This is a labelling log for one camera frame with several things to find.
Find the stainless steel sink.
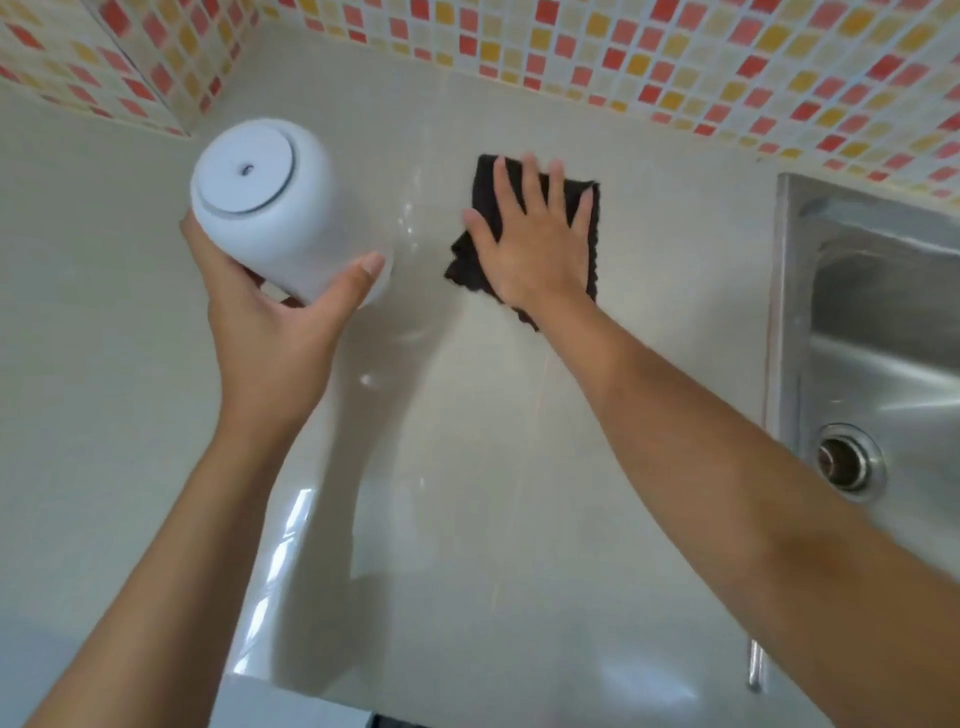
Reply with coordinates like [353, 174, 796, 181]
[763, 171, 960, 582]

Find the person's right hand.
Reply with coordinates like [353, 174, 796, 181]
[462, 153, 595, 316]

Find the white round container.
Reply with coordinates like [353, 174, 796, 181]
[189, 117, 396, 309]

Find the person's right forearm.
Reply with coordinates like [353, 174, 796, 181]
[525, 292, 960, 728]

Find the person's left forearm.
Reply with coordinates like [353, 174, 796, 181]
[22, 420, 320, 728]

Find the metal sink drain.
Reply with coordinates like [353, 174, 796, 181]
[814, 423, 888, 502]

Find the person's left hand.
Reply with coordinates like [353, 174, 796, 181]
[178, 210, 387, 444]

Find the black cleaning cloth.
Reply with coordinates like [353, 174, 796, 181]
[443, 153, 602, 333]

